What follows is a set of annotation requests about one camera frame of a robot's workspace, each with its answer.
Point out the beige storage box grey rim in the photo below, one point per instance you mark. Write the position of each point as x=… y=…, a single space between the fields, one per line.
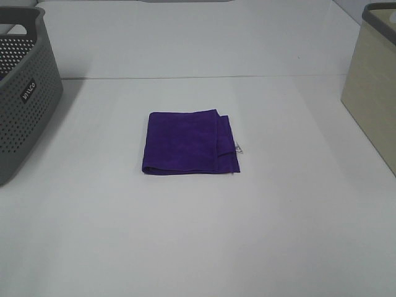
x=369 y=90

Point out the purple towel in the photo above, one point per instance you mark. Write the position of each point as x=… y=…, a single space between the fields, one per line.
x=189 y=143

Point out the grey perforated plastic basket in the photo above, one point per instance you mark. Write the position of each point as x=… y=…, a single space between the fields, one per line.
x=31 y=87

